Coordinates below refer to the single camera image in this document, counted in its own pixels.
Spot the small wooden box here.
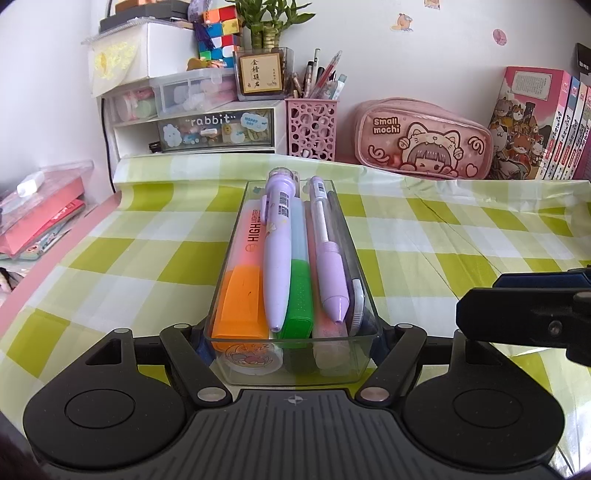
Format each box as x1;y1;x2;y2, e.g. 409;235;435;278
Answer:
115;0;160;14

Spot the colourful cube puzzle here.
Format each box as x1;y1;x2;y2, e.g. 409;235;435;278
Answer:
198;6;243;70

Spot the white storage box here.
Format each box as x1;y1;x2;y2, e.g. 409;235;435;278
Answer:
82;21;200;97

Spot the pink pencil case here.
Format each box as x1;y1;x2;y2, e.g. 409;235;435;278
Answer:
353;98;494;180

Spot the purple sachet with tassel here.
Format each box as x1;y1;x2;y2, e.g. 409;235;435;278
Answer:
187;0;214;49

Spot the colourful cartoon book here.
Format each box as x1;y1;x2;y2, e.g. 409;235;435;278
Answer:
25;198;86;257

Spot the small brown figurine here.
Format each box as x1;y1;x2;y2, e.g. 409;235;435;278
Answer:
186;56;232;72

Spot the grey case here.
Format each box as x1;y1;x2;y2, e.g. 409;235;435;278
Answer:
99;2;192;34

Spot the pink pen holder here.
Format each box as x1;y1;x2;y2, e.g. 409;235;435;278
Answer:
285;97;339;161

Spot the green highlighter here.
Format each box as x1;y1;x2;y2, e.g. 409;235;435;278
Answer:
277;200;315;340

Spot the green checked tablecloth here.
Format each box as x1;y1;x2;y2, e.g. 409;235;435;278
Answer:
0;154;591;472

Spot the white charger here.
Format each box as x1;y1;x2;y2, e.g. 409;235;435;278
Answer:
16;172;47;197

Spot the lucky bamboo in glass vase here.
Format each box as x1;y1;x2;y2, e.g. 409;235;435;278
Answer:
233;0;319;101

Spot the pink book slipcase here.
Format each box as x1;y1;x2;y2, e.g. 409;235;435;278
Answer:
487;66;591;181

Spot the clear plastic tray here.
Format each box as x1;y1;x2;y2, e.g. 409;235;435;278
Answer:
203;179;383;387

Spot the bunch of pens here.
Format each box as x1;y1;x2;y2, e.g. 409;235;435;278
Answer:
290;47;348;100

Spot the purple mechanical pencil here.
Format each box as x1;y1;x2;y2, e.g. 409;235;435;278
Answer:
302;175;350;323

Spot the fat purple pen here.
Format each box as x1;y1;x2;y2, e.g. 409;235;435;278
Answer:
262;167;300;333

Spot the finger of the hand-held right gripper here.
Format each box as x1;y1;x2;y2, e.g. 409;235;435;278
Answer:
490;265;591;291
455;286;591;368

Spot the white drawer organiser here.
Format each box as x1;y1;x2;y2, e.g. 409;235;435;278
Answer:
111;99;288;160

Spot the clear small drawer box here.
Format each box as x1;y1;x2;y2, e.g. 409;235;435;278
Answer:
150;69;241;118

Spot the orange highlighter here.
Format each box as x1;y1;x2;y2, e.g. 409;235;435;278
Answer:
211;198;271;340

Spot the white green glue stick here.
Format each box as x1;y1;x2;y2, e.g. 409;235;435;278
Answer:
217;339;284;374

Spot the clear box with pastel items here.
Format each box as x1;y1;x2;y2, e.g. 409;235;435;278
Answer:
102;85;160;126

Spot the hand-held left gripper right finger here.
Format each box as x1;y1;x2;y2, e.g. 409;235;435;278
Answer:
355;320;498;409

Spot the pink highlighter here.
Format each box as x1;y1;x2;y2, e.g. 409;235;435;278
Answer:
305;217;349;377

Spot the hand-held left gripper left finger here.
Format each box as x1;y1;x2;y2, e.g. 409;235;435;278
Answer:
83;323;234;409

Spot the black cable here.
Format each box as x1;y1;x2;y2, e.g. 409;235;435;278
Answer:
95;97;118;195

